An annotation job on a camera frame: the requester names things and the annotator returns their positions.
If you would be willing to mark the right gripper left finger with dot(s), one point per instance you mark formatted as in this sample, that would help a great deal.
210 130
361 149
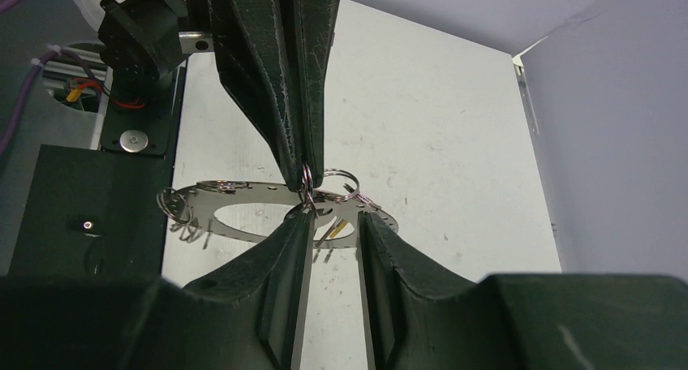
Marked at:
247 314

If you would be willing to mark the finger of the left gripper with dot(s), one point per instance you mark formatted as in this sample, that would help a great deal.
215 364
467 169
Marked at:
254 67
308 31

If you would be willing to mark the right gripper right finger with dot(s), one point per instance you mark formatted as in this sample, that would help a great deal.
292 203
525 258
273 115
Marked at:
420 315

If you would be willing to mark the metal disc keyring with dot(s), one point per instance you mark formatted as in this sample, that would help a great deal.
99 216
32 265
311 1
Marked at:
249 211

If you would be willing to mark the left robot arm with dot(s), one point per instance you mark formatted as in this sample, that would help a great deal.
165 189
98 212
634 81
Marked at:
141 39

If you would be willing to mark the aluminium table frame rail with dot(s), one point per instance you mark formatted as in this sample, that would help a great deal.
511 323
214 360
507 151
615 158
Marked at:
527 103

